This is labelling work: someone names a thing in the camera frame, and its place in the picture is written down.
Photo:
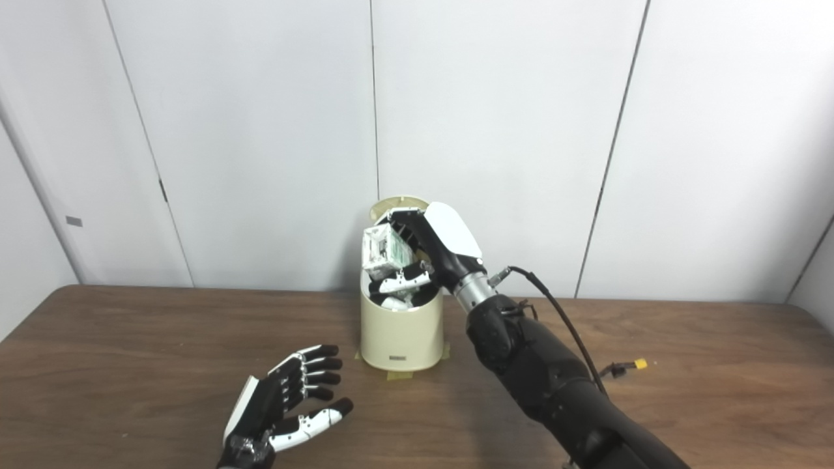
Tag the cream-colored round bin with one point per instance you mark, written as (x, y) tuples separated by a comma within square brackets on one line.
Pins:
[(401, 335)]

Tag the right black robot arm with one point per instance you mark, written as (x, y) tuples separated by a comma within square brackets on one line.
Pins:
[(547, 378)]

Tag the grey wall label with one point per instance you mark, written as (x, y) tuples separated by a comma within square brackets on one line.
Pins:
[(73, 221)]

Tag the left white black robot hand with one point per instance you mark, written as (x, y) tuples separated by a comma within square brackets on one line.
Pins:
[(267, 407)]

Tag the black wall panel hinge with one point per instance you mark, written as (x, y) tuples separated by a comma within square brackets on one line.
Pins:
[(163, 191)]

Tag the white green milk carton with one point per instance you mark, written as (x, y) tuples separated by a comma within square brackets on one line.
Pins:
[(381, 254)]

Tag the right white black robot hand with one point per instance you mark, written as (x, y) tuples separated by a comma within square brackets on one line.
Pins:
[(453, 244)]

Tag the cream round bin lid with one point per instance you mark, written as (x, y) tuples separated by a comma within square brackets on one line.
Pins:
[(381, 207)]

